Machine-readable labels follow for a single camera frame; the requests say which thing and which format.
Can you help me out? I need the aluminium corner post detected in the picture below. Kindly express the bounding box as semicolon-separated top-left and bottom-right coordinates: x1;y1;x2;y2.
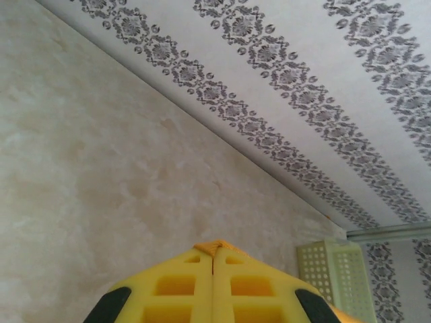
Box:
346;223;431;242

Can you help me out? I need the pale green perforated plastic basket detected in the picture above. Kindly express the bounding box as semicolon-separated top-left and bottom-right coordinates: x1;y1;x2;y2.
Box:
296;239;376;323

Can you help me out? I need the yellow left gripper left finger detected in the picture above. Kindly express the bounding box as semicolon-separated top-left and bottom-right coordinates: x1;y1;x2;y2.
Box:
86;247;216;323

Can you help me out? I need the orange t-shirt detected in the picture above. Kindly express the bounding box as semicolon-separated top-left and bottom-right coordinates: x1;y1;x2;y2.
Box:
195;239;252;262

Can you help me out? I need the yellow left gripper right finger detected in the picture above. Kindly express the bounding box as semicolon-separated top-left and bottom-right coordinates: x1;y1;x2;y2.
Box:
214;247;353;323

